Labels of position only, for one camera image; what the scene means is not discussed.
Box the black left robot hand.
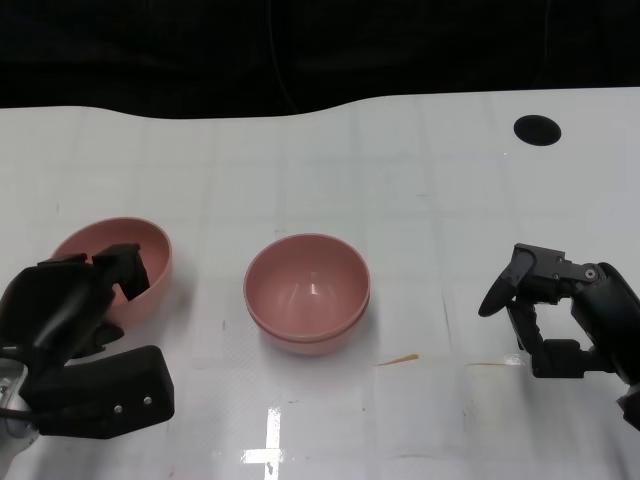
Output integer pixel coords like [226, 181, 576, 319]
[0, 243, 151, 374]

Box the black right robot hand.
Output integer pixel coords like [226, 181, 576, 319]
[478, 243, 640, 386]

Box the pink plastic bowl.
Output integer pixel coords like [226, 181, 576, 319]
[49, 216, 175, 326]
[249, 299, 371, 357]
[243, 233, 372, 337]

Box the black round table grommet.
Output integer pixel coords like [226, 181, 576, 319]
[513, 114, 562, 147]

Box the orange sliver scrap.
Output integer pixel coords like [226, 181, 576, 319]
[374, 353, 420, 367]

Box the black backdrop cloth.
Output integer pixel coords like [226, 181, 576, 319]
[0, 0, 640, 121]

